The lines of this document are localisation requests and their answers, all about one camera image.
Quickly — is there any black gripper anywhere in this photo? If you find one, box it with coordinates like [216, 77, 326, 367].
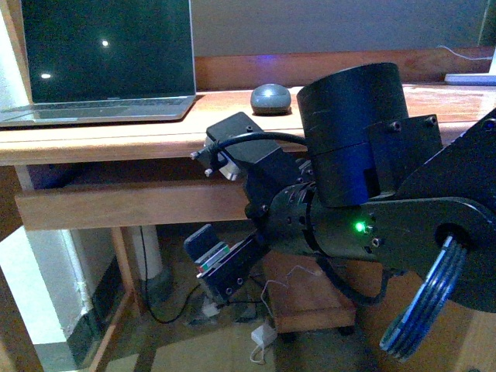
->
[184, 224, 269, 304]

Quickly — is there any grey Logitech computer mouse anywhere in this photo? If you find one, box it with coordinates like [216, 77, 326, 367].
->
[250, 84, 291, 115]

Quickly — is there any wooden pull-out drawer tray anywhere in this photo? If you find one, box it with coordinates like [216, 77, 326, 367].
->
[15, 181, 248, 230]

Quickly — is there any white power adapter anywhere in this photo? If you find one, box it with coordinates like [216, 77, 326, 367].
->
[251, 324, 277, 347]

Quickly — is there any wooden desk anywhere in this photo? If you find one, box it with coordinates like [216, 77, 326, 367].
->
[0, 46, 496, 167]

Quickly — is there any wooden rolling stool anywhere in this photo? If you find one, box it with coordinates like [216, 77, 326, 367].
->
[262, 252, 356, 334]

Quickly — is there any grey open laptop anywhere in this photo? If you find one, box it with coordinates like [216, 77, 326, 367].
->
[1, 1, 197, 129]

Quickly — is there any black floor cable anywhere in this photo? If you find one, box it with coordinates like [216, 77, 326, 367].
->
[139, 226, 264, 325]

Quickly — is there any black camera cable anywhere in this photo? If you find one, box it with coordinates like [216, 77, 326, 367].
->
[189, 132, 307, 177]

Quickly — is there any white floor cable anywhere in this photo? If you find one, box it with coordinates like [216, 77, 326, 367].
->
[250, 265, 322, 365]

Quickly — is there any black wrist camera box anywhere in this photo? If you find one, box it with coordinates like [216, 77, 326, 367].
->
[195, 112, 306, 181]

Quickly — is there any blue ribbon cable bundle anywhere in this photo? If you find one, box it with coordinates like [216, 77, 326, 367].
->
[379, 234, 468, 363]

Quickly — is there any white lamp cable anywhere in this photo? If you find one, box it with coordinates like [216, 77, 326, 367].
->
[436, 44, 493, 61]

